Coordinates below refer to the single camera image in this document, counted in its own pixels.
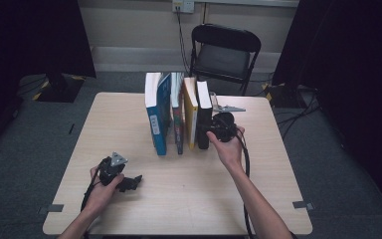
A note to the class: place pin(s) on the person's left hand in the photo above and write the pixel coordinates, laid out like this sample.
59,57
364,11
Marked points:
101,195

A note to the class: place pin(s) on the colorful illustrated book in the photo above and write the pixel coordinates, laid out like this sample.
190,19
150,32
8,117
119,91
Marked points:
178,113

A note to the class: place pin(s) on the grey tape piece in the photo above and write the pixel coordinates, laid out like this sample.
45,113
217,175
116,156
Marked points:
300,204
54,208

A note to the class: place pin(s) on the black book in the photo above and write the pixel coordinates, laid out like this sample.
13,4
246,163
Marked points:
204,119

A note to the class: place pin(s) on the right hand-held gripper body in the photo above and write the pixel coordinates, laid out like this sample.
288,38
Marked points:
225,127

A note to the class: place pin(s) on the black curtain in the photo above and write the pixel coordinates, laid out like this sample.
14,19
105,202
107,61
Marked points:
344,49
30,33

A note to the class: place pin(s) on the yellow book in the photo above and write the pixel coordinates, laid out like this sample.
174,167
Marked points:
190,116

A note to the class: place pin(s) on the clear acrylic book rack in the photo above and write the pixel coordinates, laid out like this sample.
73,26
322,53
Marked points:
214,99

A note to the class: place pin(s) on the white wall socket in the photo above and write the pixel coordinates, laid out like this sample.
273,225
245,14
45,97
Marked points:
187,6

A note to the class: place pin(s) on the person's right hand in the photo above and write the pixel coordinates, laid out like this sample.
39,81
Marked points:
229,149

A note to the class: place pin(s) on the blue book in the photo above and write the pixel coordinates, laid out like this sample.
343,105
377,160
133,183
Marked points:
159,116

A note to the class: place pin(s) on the black stand base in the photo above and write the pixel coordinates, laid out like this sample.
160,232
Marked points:
282,96
63,93

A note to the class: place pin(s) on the black folding chair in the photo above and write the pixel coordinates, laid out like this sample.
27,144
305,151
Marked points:
225,59

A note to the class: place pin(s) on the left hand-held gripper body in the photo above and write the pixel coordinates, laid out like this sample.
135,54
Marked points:
111,169

